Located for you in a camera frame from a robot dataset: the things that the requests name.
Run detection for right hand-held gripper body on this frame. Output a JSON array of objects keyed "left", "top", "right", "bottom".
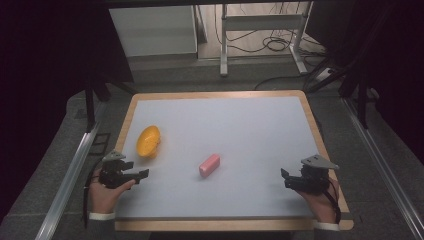
[{"left": 289, "top": 154, "right": 340, "bottom": 195}]

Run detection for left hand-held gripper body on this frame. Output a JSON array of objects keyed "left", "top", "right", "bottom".
[{"left": 98, "top": 150, "right": 135, "bottom": 190}]

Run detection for person's left hand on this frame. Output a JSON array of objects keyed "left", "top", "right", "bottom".
[{"left": 88, "top": 167, "right": 137, "bottom": 215}]

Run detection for person's right hand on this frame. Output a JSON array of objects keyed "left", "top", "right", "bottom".
[{"left": 297, "top": 177, "right": 341, "bottom": 224}]

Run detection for orange mango-shaped object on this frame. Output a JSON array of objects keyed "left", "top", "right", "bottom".
[{"left": 136, "top": 125, "right": 162, "bottom": 160}]

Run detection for black metal stand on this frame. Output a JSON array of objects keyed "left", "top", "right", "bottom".
[
  {"left": 82, "top": 74, "right": 138, "bottom": 133},
  {"left": 304, "top": 0, "right": 403, "bottom": 130}
]

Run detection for pink soap bar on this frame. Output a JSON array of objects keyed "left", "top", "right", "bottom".
[{"left": 198, "top": 153, "right": 221, "bottom": 179}]

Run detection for white power strip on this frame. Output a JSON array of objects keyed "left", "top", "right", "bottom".
[{"left": 314, "top": 67, "right": 336, "bottom": 83}]

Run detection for dark curtain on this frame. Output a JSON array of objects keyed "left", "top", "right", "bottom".
[
  {"left": 0, "top": 0, "right": 134, "bottom": 224},
  {"left": 305, "top": 0, "right": 424, "bottom": 166}
]

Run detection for white cabinet panel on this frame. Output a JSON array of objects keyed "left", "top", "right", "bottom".
[{"left": 108, "top": 5, "right": 199, "bottom": 58}]

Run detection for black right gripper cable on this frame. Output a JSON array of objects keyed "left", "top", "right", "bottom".
[{"left": 321, "top": 178, "right": 342, "bottom": 225}]

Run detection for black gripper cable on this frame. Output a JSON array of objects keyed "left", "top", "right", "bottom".
[
  {"left": 81, "top": 159, "right": 104, "bottom": 230},
  {"left": 321, "top": 178, "right": 342, "bottom": 225}
]

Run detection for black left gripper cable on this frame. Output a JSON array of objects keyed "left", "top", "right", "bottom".
[{"left": 81, "top": 159, "right": 104, "bottom": 230}]

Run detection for aluminium rail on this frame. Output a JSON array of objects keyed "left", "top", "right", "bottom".
[
  {"left": 342, "top": 97, "right": 424, "bottom": 240},
  {"left": 34, "top": 120, "right": 102, "bottom": 240}
]

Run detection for black floor cables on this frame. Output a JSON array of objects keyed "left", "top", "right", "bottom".
[{"left": 214, "top": 2, "right": 327, "bottom": 58}]

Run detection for white metal desk frame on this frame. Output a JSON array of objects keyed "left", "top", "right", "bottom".
[{"left": 219, "top": 2, "right": 315, "bottom": 77}]

